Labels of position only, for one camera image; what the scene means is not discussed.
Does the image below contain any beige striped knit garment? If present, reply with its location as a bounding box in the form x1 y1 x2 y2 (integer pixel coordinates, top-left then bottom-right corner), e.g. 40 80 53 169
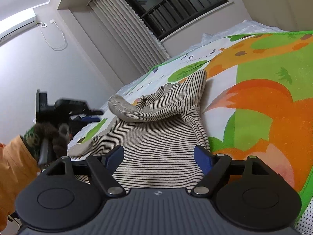
68 70 210 190

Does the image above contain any orange left sleeve forearm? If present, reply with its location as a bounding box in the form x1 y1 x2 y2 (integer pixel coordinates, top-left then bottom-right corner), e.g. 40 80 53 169
0 136 39 230

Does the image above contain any left gloved hand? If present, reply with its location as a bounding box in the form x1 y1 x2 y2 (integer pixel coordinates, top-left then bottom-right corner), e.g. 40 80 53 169
20 122 74 166

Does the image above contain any colourful cartoon animal blanket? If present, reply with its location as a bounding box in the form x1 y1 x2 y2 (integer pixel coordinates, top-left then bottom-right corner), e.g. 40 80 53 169
73 30 313 226

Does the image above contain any white air conditioner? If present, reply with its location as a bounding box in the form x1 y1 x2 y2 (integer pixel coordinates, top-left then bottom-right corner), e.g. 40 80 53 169
0 8 36 45

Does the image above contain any left beige curtain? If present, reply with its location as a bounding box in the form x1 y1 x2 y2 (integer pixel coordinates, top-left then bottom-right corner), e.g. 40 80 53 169
89 0 170 75

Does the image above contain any beige curtain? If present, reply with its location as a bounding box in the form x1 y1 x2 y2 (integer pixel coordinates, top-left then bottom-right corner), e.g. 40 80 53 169
89 0 170 75
242 0 312 31

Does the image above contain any white dotted mattress edge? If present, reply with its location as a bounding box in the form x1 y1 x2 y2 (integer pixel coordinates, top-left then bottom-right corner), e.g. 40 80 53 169
294 209 313 235

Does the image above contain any dark barred window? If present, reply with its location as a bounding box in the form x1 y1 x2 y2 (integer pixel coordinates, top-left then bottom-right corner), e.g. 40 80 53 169
125 0 228 40

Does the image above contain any right beige curtain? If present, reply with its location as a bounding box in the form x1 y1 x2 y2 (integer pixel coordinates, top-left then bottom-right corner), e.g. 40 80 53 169
242 0 312 31

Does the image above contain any white power cable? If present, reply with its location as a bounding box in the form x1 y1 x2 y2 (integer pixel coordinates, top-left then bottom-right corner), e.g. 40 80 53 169
35 19 68 52

